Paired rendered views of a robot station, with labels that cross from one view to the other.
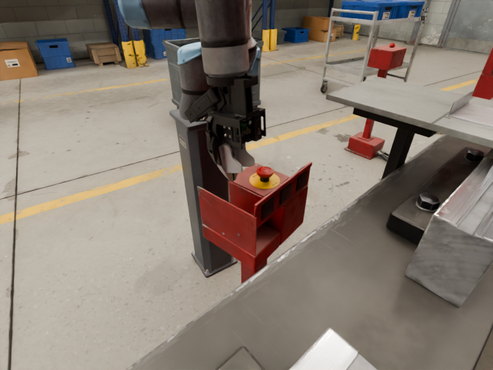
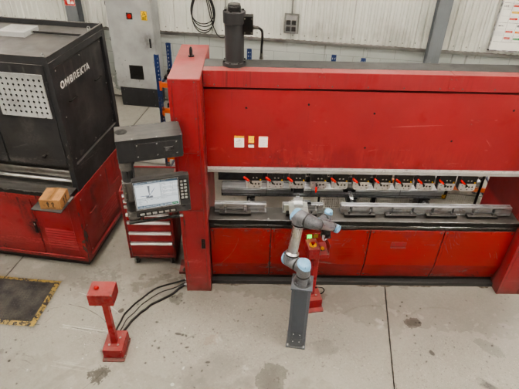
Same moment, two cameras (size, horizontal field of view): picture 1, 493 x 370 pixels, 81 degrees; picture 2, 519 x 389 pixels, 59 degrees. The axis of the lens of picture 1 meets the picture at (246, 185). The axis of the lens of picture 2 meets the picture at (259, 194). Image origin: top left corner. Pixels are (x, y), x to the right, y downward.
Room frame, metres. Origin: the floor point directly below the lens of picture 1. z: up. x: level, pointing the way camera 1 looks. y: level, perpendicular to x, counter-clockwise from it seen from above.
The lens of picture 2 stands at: (3.36, 1.64, 3.59)
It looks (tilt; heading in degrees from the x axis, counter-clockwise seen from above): 35 degrees down; 220
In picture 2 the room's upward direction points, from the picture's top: 2 degrees clockwise
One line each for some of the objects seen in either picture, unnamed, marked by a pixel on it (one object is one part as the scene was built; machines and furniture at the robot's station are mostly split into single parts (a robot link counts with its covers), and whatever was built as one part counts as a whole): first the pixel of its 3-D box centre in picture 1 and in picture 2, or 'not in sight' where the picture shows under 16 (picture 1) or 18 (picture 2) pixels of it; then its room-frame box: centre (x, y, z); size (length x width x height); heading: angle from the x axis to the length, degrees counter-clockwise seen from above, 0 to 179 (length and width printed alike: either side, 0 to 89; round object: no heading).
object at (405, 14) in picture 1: (393, 9); not in sight; (3.91, -1.70, 0.92); 0.50 x 0.36 x 0.18; 32
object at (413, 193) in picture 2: not in sight; (334, 189); (-0.12, -0.29, 0.93); 2.30 x 0.14 x 0.10; 131
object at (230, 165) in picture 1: (232, 165); not in sight; (0.48, 0.03, 0.87); 0.06 x 0.03 x 0.09; 50
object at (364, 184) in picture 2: not in sight; (361, 179); (-0.01, 0.04, 1.26); 0.15 x 0.09 x 0.17; 131
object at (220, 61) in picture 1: (227, 59); not in sight; (0.51, 0.03, 1.06); 0.08 x 0.08 x 0.05
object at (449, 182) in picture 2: not in sight; (445, 180); (-0.54, 0.64, 1.26); 0.15 x 0.09 x 0.17; 131
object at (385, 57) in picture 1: (375, 102); (109, 319); (2.19, -0.99, 0.41); 0.25 x 0.20 x 0.83; 41
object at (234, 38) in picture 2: not in sight; (242, 34); (0.62, -0.88, 2.53); 0.33 x 0.25 x 0.47; 131
